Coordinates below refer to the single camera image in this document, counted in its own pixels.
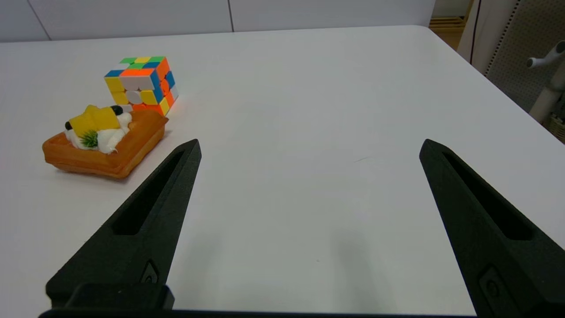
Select black woven storage basket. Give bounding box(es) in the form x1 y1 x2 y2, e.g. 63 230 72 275
547 113 565 144

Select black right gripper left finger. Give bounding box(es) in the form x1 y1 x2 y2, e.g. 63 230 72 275
46 139 203 310

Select grey perforated panel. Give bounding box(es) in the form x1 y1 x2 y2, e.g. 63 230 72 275
486 0 565 114

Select thin black power cord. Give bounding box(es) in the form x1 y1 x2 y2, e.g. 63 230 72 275
469 0 482 65

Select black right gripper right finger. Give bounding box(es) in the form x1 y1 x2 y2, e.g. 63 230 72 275
419 139 565 318

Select white side desk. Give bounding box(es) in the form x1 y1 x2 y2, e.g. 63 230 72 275
529 62 565 125

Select multicoloured puzzle cube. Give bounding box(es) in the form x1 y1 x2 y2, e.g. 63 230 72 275
104 56 180 117

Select orange triangle bread with toppings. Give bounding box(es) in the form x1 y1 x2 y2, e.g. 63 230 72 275
42 105 170 180

